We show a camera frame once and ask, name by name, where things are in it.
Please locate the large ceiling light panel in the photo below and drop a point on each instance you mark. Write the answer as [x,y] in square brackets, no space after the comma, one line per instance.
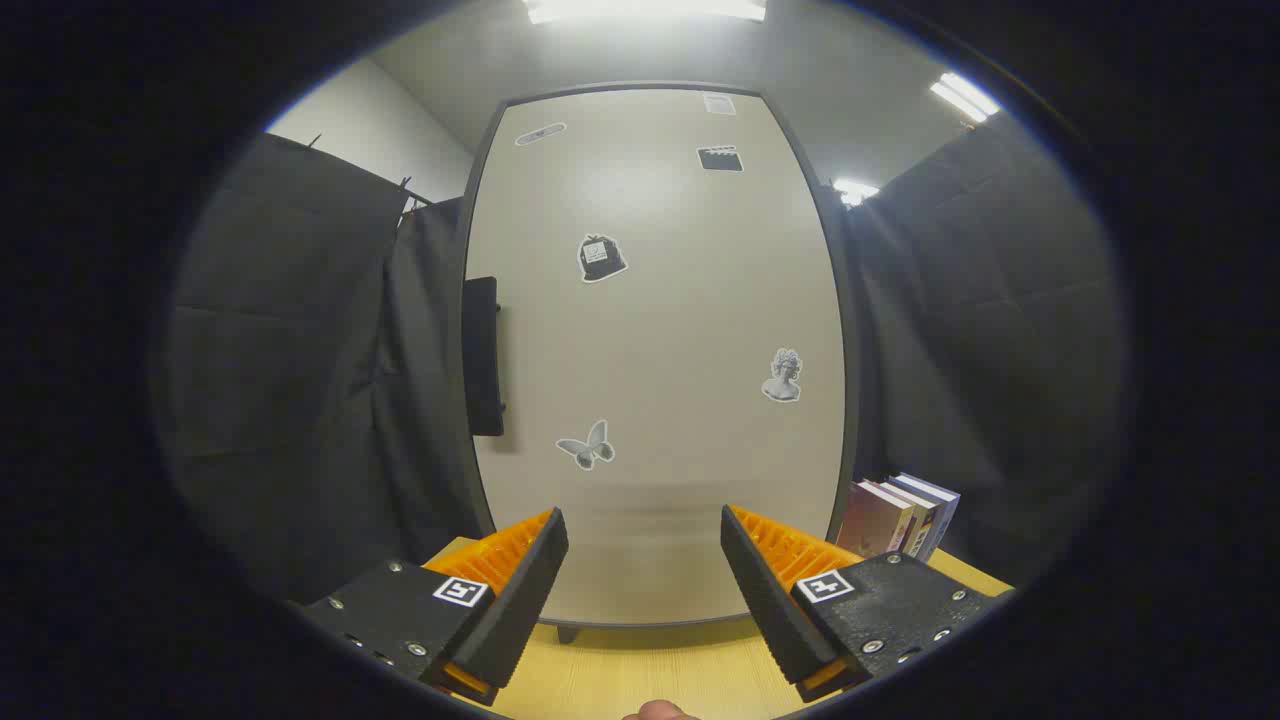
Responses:
[645,9]

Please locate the black backdrop cloth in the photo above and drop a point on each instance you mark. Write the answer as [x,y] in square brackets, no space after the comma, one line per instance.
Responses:
[300,350]

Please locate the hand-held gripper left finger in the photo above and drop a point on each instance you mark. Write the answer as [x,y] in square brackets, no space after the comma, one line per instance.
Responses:
[520,600]

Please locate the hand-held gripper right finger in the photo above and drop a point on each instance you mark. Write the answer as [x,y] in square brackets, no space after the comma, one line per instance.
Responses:
[775,600]

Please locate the white spine book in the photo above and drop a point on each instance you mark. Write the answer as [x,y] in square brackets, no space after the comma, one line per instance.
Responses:
[922,520]

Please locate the grey cabinet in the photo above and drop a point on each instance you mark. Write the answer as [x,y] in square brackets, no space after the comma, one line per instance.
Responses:
[853,420]

